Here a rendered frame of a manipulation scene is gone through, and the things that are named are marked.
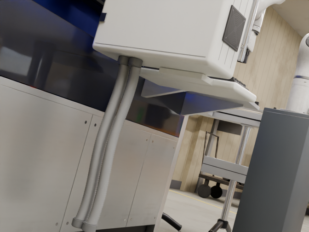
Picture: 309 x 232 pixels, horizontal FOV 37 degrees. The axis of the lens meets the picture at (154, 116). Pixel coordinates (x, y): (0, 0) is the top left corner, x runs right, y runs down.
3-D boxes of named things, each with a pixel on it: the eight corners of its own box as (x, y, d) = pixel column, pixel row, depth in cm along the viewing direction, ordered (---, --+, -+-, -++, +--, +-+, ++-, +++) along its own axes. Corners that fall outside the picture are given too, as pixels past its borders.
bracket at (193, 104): (180, 114, 258) (186, 92, 259) (182, 115, 261) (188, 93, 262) (237, 127, 243) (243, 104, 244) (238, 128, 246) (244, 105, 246)
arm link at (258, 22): (259, 25, 243) (261, 30, 252) (265, 1, 244) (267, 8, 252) (243, 22, 246) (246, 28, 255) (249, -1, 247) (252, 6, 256)
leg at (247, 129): (213, 226, 325) (240, 123, 329) (217, 226, 333) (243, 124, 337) (225, 230, 321) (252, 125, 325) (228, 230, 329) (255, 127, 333)
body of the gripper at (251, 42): (247, 32, 256) (242, 52, 255) (243, 26, 246) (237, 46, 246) (260, 34, 252) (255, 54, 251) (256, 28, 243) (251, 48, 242)
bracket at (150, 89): (140, 95, 214) (147, 69, 215) (143, 96, 216) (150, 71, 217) (207, 110, 198) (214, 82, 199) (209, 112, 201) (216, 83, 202)
